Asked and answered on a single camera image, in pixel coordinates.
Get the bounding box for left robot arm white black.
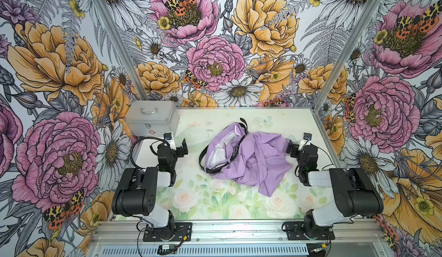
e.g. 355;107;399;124
112;137;188;240

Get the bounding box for purple trousers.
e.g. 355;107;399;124
209;131;292;197

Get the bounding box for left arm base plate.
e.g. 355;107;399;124
142;222;193;243

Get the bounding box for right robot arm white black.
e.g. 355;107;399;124
282;141;383;241

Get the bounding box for right aluminium corner post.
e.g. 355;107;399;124
313;0;381;111

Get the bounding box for black leather belt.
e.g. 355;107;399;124
199;118;248;174

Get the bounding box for small green circuit board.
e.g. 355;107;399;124
157;244;176;256

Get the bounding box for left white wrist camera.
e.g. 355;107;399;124
163;132;176;150

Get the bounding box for aluminium front rail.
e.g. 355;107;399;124
88;219;394;257

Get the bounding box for silver metal case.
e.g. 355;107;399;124
125;100;179;137

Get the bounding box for aluminium corner post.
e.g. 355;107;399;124
313;0;381;111
91;0;148;100

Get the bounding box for left aluminium corner post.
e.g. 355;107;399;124
91;0;148;100

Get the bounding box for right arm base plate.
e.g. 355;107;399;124
282;221;336;240

